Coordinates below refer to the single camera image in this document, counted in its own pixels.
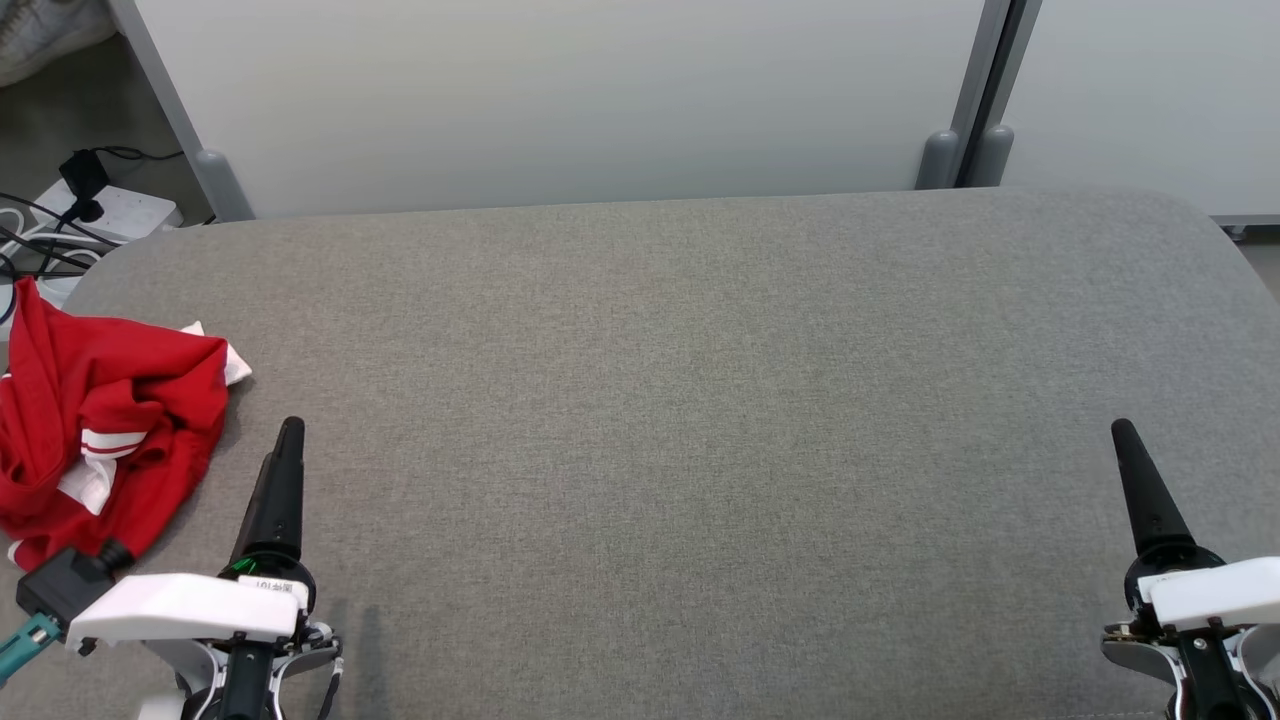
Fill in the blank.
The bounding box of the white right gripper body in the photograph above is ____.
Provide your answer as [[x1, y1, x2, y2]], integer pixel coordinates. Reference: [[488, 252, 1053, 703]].
[[1100, 545, 1280, 720]]

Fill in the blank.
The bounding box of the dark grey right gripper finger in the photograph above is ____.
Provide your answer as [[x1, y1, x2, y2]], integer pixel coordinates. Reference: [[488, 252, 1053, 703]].
[[1110, 418, 1198, 563]]

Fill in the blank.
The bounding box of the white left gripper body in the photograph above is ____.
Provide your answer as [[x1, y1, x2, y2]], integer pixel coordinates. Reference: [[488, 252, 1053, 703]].
[[65, 548, 346, 720]]

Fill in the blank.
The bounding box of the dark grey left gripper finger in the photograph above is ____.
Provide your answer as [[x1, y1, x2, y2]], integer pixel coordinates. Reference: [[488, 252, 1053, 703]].
[[230, 417, 307, 563]]

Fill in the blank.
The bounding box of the red Bulls 23 jersey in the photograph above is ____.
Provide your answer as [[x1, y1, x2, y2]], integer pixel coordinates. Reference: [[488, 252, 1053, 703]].
[[0, 315, 253, 573]]

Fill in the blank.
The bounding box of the white power strip with sockets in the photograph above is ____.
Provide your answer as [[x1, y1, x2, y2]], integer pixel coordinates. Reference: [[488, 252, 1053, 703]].
[[35, 178, 184, 246]]

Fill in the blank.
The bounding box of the black power adapter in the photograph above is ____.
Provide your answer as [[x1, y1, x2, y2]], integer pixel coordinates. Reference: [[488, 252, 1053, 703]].
[[58, 148, 113, 224]]

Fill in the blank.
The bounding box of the narrow white partition panel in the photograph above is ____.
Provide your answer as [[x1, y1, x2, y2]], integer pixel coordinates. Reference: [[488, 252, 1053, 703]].
[[1000, 0, 1280, 217]]

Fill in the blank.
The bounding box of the wide white partition panel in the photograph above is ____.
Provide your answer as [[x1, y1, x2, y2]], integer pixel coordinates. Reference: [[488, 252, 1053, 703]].
[[135, 0, 991, 219]]

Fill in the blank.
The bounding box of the pale sneaker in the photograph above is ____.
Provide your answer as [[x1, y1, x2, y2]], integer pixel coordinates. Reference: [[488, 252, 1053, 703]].
[[0, 0, 118, 88]]

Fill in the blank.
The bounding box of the thin black left gripper cable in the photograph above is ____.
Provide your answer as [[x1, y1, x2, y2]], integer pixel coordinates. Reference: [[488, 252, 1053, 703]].
[[315, 655, 347, 720]]

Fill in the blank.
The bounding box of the left camera cable teal plug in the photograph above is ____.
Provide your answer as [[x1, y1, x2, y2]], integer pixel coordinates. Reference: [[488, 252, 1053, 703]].
[[0, 612, 63, 687]]

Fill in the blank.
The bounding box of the single grey partition post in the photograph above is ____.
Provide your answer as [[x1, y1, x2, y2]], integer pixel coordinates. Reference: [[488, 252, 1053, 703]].
[[105, 0, 257, 223]]

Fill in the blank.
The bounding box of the white floor cable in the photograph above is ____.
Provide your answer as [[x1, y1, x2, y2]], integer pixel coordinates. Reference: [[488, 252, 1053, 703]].
[[0, 205, 101, 271]]

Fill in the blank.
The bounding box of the black floor cable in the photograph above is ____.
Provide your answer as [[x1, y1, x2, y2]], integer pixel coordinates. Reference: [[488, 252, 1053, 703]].
[[0, 190, 121, 326]]

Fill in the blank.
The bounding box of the dark grey paired partition post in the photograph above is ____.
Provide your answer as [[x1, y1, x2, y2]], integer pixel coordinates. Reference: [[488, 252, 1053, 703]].
[[960, 0, 1043, 189]]

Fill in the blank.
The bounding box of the light grey paired partition post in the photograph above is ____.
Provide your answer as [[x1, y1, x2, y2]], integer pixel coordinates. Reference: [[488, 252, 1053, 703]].
[[915, 0, 1013, 191]]

